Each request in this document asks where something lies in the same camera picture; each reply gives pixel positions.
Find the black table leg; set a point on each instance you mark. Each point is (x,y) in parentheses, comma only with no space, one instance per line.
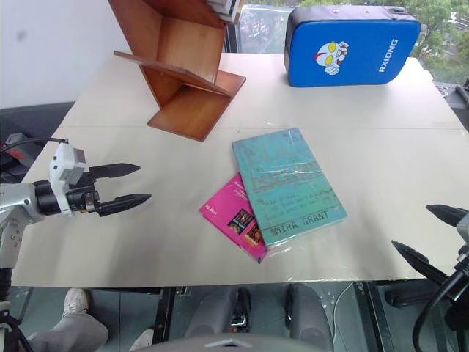
(375,319)
(164,315)

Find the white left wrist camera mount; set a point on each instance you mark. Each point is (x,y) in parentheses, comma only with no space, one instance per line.
(64,165)

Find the black floor base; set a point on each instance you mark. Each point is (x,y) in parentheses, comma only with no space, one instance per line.
(406,297)

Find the white sneaker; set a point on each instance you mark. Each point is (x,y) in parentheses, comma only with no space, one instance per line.
(143,339)
(76,301)

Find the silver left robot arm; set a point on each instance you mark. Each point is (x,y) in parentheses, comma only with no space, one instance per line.
(14,199)

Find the pink paperback book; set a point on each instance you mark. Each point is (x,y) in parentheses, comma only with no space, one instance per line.
(231,212)

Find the teal plastic-wrapped book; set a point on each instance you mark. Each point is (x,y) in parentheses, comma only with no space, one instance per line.
(289,187)

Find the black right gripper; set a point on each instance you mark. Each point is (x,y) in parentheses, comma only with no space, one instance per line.
(463,261)

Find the black window frame post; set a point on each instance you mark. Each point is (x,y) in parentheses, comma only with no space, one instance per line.
(233,36)

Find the grey trouser leg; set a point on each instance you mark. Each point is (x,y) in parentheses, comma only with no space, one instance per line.
(69,333)

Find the blue cartoon kick pad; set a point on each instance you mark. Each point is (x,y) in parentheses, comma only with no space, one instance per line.
(344,51)

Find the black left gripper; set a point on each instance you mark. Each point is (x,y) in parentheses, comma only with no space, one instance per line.
(83,199)

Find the grey robot torso edge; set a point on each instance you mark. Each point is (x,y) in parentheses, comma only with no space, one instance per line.
(231,344)

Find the wooden book stand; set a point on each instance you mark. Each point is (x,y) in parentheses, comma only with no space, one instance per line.
(183,55)

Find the red and grey device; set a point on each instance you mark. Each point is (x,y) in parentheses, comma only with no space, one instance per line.
(16,146)

